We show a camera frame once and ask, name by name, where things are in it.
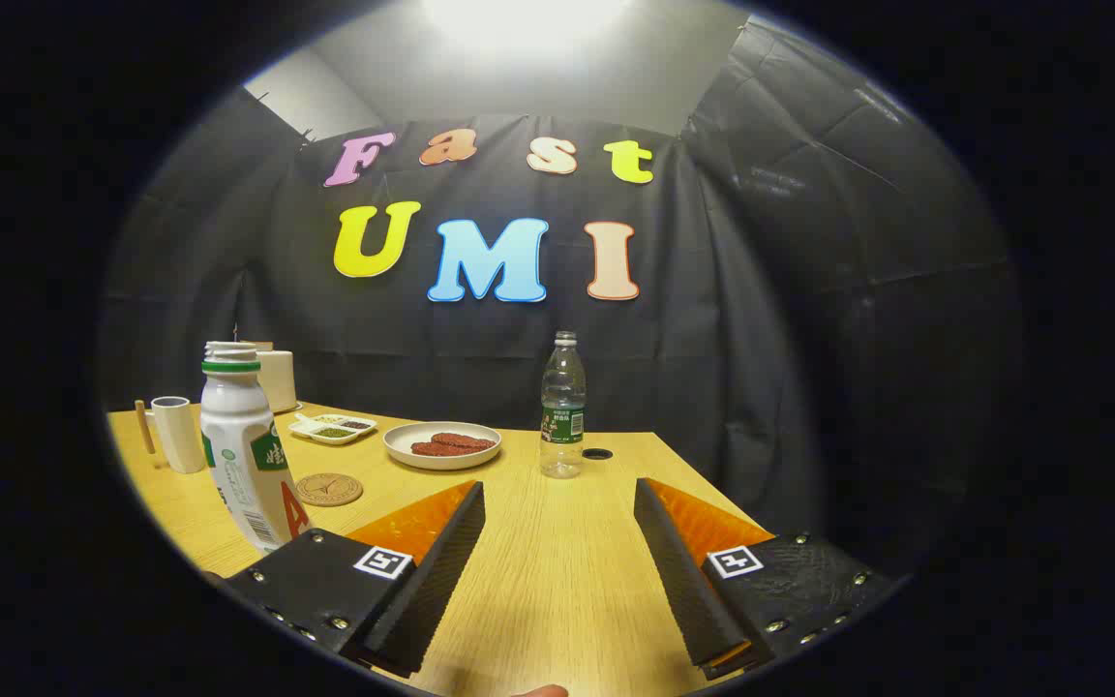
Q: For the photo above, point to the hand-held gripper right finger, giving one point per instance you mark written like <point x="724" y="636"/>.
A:
<point x="678" y="571"/>

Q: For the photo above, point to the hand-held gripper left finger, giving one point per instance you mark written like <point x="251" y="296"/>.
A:
<point x="436" y="571"/>

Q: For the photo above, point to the round wooden coaster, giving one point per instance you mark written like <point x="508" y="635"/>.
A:
<point x="329" y="490"/>

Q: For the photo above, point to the white juice bottle green label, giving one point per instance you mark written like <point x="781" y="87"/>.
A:
<point x="243" y="455"/>

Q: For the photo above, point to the clear plastic water bottle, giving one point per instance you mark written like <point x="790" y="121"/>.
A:
<point x="562" y="416"/>

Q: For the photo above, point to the wooden table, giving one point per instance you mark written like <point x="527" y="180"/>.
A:
<point x="557" y="561"/>

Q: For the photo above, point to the white round plate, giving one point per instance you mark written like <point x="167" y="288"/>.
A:
<point x="403" y="450"/>

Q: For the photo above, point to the red sausage pieces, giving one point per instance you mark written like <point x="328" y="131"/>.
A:
<point x="451" y="445"/>

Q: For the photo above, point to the white divided dish of beans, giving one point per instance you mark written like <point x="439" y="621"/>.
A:
<point x="330" y="429"/>

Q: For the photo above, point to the black backdrop cloth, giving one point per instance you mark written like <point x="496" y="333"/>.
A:
<point x="761" y="339"/>

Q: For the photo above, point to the cream toaster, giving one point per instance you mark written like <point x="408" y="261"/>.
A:
<point x="279" y="379"/>

